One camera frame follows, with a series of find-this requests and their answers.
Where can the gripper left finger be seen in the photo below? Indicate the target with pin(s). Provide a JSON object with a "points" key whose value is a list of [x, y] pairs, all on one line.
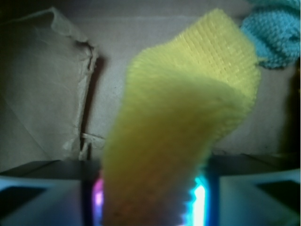
{"points": [[52, 193]]}

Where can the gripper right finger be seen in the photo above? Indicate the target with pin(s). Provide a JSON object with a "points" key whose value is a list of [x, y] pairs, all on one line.
{"points": [[247, 190]]}

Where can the yellow terry cloth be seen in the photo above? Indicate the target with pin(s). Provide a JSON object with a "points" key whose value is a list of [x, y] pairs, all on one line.
{"points": [[179, 98]]}

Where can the teal terry cloth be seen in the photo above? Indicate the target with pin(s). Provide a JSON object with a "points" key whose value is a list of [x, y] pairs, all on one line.
{"points": [[274, 27]]}

